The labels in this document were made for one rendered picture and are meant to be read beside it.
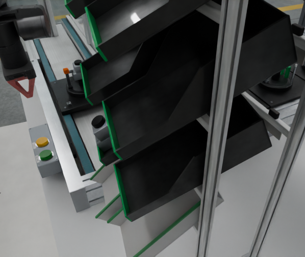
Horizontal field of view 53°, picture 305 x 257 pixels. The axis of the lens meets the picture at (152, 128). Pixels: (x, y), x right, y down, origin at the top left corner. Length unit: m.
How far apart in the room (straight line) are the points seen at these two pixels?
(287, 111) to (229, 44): 0.91
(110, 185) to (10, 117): 2.25
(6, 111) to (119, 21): 2.75
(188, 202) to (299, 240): 0.43
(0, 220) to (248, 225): 0.75
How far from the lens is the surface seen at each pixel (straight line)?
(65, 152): 1.07
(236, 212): 1.01
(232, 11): 0.34
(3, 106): 3.22
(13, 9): 0.75
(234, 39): 0.36
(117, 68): 0.61
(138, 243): 0.75
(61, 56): 1.74
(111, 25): 0.43
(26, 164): 1.22
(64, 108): 1.24
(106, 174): 0.88
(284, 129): 0.59
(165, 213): 0.70
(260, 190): 1.07
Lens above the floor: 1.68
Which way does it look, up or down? 41 degrees down
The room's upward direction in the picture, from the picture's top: 3 degrees counter-clockwise
